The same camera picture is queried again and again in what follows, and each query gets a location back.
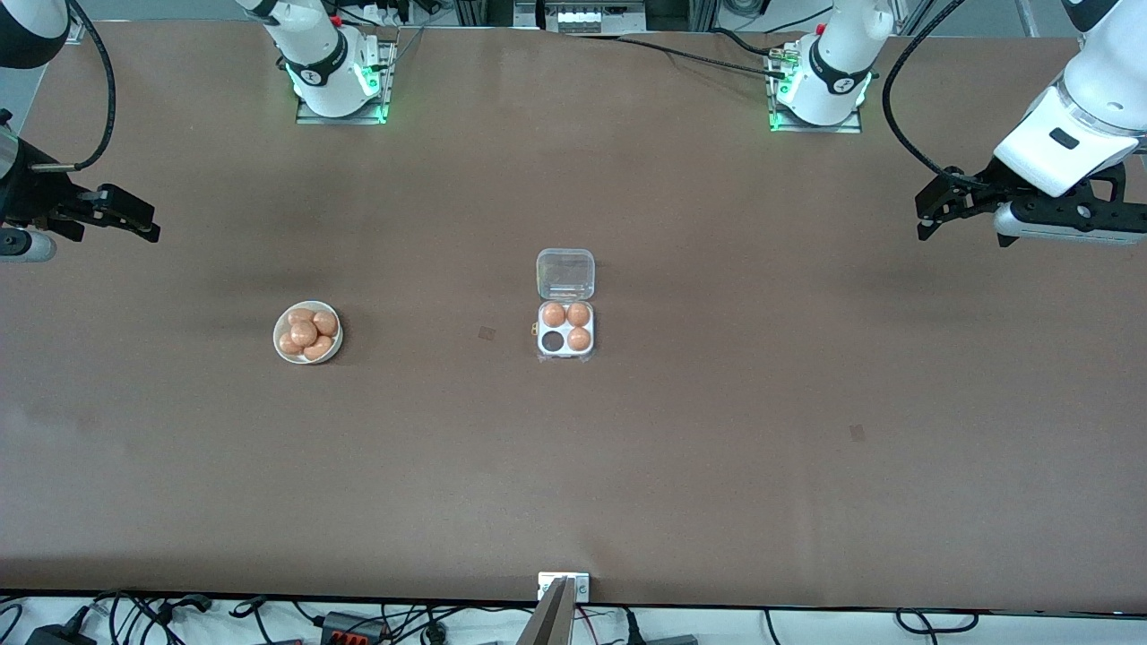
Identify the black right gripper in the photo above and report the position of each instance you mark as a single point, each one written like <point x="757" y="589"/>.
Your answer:
<point x="34" y="193"/>

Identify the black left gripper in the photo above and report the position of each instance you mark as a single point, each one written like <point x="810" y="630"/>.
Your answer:
<point x="984" y="184"/>

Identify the brown egg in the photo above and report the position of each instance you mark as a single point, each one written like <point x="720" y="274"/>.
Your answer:
<point x="554" y="314"/>
<point x="579" y="339"/>
<point x="579" y="313"/>
<point x="300" y="315"/>
<point x="319" y="349"/>
<point x="287" y="345"/>
<point x="303" y="334"/>
<point x="326" y="322"/>

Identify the clear plastic egg box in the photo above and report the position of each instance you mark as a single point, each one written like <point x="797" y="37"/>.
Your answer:
<point x="565" y="273"/>

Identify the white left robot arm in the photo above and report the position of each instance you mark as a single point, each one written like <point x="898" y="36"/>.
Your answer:
<point x="1075" y="134"/>

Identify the black box with orange connectors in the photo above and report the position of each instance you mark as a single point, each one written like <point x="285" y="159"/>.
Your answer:
<point x="354" y="627"/>

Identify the white round bowl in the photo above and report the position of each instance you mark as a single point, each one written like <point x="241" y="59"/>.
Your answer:
<point x="285" y="356"/>

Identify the white power strip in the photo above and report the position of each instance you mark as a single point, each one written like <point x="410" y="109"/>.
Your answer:
<point x="587" y="18"/>

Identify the black power adapter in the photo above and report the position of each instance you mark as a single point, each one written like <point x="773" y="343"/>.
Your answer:
<point x="58" y="636"/>

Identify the grey metal bar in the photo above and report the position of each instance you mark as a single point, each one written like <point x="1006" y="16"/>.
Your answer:
<point x="547" y="623"/>

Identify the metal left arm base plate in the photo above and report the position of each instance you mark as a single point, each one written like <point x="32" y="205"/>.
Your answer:
<point x="847" y="128"/>

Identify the silver corner bracket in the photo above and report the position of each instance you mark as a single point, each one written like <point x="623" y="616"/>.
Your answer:
<point x="76" y="34"/>

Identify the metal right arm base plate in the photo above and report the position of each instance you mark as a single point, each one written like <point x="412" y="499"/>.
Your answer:
<point x="309" y="117"/>

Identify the silver table edge bracket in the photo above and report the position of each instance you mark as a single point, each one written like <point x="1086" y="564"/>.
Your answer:
<point x="582" y="587"/>

